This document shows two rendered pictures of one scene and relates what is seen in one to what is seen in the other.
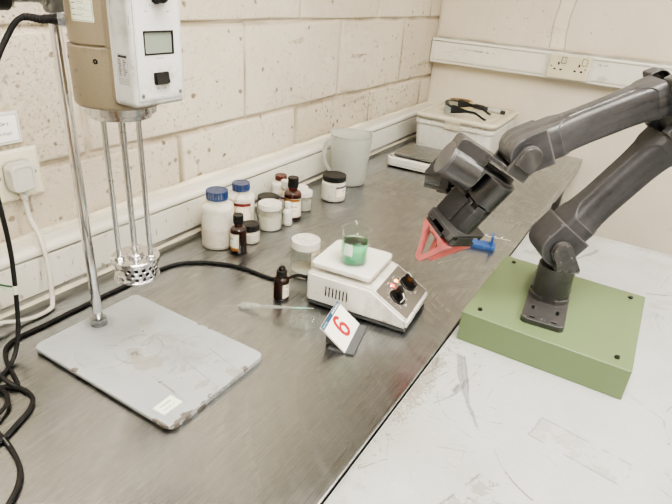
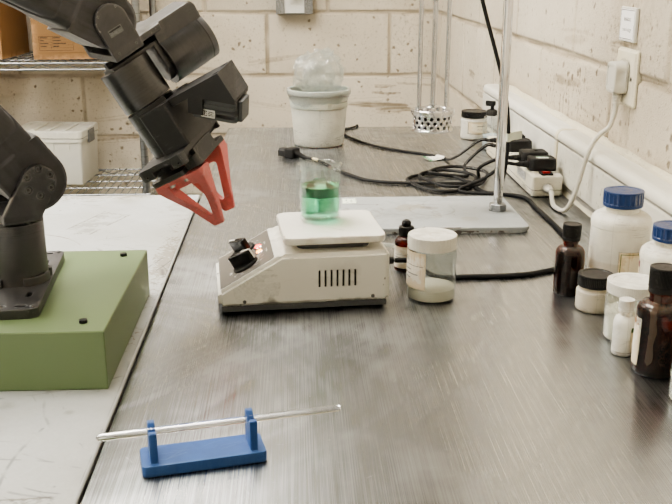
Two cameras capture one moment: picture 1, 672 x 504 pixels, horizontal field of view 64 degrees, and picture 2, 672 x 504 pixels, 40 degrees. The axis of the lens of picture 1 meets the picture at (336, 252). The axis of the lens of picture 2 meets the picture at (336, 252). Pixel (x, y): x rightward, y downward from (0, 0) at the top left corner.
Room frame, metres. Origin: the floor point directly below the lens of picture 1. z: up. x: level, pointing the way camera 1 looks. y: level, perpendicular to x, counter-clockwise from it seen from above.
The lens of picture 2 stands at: (1.82, -0.60, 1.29)
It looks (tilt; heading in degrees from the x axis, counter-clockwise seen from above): 17 degrees down; 148
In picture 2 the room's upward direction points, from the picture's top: straight up
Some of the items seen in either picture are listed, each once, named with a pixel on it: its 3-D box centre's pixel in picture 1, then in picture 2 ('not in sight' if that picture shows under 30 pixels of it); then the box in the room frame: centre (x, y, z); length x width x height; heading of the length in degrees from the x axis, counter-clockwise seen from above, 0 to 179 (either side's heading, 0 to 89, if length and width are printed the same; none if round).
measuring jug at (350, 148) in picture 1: (345, 158); not in sight; (1.59, -0.01, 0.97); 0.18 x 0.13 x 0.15; 132
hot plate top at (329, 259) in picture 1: (353, 259); (328, 226); (0.90, -0.03, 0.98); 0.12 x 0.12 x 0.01; 66
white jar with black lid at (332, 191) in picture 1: (333, 186); not in sight; (1.44, 0.02, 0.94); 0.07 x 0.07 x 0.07
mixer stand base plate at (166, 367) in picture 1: (149, 351); (423, 213); (0.68, 0.28, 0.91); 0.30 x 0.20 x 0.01; 61
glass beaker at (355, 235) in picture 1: (355, 243); (321, 191); (0.89, -0.03, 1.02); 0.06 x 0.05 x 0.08; 179
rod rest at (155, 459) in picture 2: (475, 238); (202, 440); (1.20, -0.33, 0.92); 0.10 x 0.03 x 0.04; 73
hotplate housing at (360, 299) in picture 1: (363, 283); (308, 261); (0.89, -0.06, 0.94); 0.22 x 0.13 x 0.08; 66
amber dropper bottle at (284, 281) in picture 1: (281, 281); (405, 244); (0.88, 0.10, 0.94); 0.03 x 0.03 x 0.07
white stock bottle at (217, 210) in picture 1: (217, 217); (619, 241); (1.09, 0.27, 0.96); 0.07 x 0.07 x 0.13
